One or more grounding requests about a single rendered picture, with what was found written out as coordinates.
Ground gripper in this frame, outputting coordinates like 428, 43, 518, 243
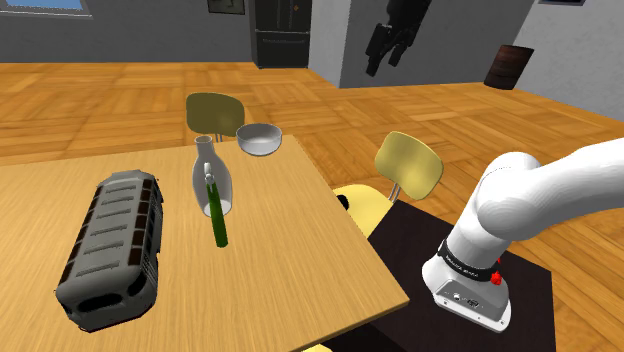
364, 0, 433, 78

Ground black refrigerator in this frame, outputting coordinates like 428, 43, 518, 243
248, 0, 313, 70

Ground yellow chair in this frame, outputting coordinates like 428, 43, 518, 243
331, 130, 445, 240

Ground brown barrel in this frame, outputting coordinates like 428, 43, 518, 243
483, 44, 535, 91

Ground grey bowl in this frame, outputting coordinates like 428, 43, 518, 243
235, 123, 284, 158

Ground olive green chair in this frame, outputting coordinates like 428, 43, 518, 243
185, 91, 246, 144

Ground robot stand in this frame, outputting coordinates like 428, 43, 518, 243
321, 199, 557, 352

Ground clear glass vase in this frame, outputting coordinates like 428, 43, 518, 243
191, 135, 234, 219

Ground wooden table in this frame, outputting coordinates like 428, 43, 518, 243
0, 133, 411, 352

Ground grey toy tram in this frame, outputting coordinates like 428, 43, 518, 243
54, 168, 165, 334

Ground window with blue sky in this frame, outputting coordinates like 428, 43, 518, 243
0, 0, 94, 20

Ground dark wall picture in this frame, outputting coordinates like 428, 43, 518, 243
206, 0, 246, 16

